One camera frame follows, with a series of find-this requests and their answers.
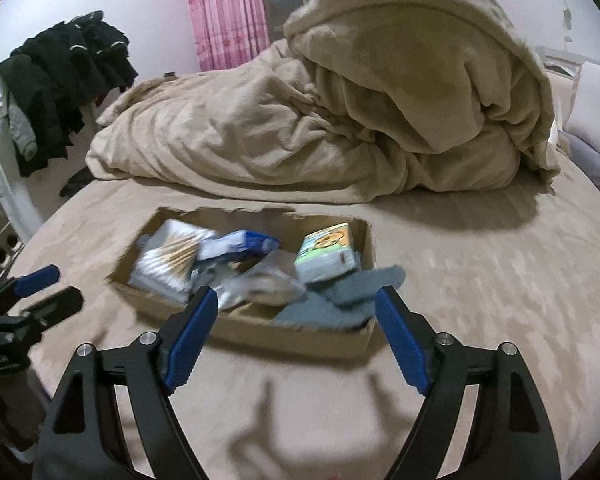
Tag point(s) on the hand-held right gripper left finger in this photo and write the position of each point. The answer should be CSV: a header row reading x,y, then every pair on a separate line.
x,y
192,335

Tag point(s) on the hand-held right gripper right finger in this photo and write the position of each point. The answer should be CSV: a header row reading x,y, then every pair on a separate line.
x,y
400,340

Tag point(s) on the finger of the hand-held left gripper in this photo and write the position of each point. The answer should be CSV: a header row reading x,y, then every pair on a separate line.
x,y
55,305
35,280

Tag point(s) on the bag of cotton swabs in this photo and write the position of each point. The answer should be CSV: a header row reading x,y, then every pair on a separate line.
x,y
167,260

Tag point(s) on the cardboard box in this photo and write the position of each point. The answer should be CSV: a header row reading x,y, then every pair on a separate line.
x,y
280,342

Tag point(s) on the clear plastic snack bag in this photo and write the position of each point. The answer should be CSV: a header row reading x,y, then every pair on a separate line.
x,y
265,280

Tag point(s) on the blue tissue pack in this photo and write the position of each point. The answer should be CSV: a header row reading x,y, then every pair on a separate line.
x,y
235,245

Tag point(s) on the green skull print packet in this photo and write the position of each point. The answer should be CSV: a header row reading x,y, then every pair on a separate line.
x,y
325,255

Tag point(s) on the beige bed blanket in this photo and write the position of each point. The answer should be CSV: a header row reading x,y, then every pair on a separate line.
x,y
480,270

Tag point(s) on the dark cloth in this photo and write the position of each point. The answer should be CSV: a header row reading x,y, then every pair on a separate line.
x,y
77,182

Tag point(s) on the grey quilted garment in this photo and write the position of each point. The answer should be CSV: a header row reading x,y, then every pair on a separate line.
x,y
22,132

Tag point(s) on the black clothes pile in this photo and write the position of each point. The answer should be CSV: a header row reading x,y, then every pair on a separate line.
x,y
65,80

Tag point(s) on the beige duvet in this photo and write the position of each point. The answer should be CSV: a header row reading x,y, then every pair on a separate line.
x,y
305,125

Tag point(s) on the grey pillow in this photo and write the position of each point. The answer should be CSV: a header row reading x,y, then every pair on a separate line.
x,y
595,170

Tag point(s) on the white embroidered pillow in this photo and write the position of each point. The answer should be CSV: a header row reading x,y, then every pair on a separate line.
x,y
595,105

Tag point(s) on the pink curtain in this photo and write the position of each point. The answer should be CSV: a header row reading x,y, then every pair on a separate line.
x,y
225,10

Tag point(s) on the white bed headboard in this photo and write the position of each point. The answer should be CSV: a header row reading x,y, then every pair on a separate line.
x,y
565,55

